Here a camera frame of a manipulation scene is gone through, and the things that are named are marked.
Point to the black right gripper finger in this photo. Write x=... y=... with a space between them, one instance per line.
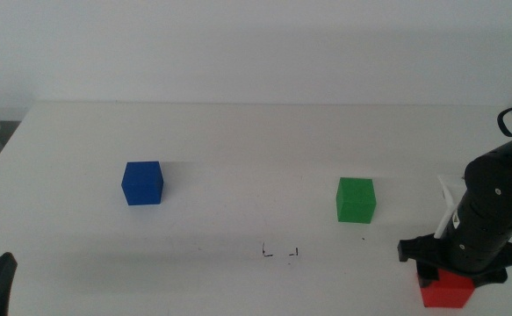
x=427 y=274
x=490 y=278

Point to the red cube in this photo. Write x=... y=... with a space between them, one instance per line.
x=446 y=292

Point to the green cube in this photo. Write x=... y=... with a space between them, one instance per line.
x=355 y=202

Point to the blue cube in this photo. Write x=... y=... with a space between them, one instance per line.
x=143 y=184

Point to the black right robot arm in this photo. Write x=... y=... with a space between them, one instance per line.
x=497 y=184

